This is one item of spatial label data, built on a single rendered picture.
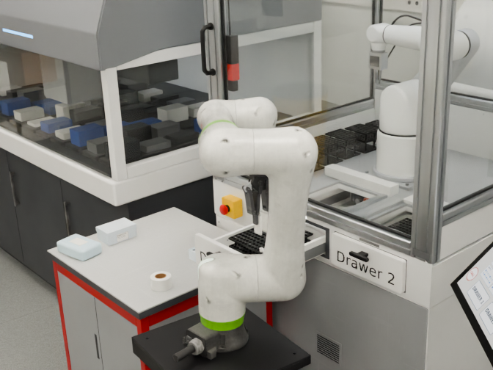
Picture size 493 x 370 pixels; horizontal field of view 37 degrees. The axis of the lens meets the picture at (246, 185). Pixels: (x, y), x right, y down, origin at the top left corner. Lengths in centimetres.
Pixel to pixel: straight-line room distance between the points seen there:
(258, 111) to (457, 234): 69
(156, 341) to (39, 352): 163
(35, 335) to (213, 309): 193
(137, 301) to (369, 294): 74
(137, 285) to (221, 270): 61
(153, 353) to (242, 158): 64
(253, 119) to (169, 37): 96
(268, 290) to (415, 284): 51
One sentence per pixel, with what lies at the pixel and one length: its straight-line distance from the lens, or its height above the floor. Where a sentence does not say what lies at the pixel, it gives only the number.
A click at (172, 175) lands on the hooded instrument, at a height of 86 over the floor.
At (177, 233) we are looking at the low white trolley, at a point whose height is 76.
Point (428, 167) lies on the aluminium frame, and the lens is 213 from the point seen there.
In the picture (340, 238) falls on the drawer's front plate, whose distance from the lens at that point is 241.
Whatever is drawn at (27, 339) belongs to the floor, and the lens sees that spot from 382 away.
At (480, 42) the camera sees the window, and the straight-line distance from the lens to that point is 219.
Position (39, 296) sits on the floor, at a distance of 418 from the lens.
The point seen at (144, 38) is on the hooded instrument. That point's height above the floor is 146.
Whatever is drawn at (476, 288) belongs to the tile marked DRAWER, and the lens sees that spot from 199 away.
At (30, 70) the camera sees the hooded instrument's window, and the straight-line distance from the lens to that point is 349.
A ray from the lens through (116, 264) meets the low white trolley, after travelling 268.
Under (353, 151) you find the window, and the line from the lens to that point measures 232.
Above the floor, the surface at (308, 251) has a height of 87.
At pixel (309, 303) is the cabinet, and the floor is 61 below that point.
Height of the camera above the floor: 195
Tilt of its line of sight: 21 degrees down
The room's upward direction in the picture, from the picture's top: 2 degrees counter-clockwise
